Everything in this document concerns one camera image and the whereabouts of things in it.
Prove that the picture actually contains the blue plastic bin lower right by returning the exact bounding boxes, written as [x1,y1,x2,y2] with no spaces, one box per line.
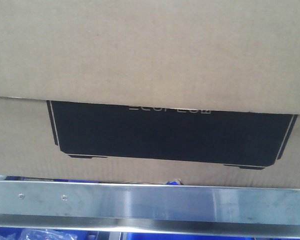
[119,232,300,240]

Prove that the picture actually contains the blue plastic bin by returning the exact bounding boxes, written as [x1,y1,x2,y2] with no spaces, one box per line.
[119,232,300,240]
[0,227,88,240]

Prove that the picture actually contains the blue plastic bin lower left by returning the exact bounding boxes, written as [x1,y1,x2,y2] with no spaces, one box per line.
[0,227,88,240]

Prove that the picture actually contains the brown cardboard box black print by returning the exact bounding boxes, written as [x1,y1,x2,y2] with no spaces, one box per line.
[0,0,300,189]

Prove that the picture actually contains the clear plastic bag in bin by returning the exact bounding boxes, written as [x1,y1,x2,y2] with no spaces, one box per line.
[18,228,78,240]

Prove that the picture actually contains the blue bins behind box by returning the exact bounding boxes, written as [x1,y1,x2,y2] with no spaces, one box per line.
[5,176,99,183]

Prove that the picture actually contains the metal shelf front rail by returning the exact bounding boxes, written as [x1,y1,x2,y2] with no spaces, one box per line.
[0,180,300,238]

